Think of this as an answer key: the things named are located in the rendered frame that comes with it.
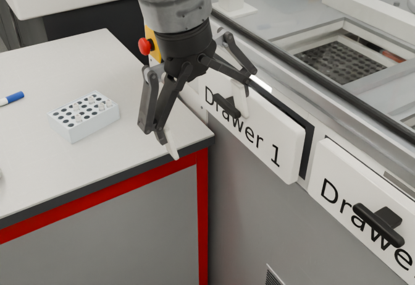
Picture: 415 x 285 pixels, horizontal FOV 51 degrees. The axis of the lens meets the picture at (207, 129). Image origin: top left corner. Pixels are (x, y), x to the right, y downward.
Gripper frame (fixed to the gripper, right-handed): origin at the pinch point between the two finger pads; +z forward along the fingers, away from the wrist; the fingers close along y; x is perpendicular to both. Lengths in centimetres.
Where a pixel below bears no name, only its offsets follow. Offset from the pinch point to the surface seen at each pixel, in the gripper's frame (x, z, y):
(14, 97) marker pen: 48, 8, -25
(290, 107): -5.8, -0.8, 12.5
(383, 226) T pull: -29.3, 0.1, 7.2
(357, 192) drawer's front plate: -22.6, 2.5, 10.0
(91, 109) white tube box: 30.8, 8.3, -12.2
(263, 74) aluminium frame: 1.3, -3.3, 12.7
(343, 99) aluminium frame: -14.3, -6.2, 15.1
